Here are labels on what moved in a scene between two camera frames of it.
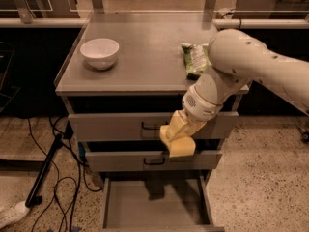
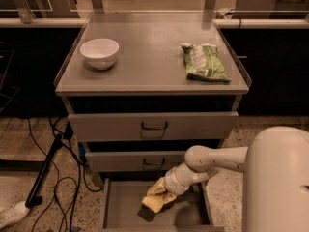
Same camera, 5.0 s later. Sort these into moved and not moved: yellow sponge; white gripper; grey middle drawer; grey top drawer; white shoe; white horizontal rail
Moved: white gripper; yellow sponge
Not moved: white horizontal rail; grey top drawer; grey middle drawer; white shoe
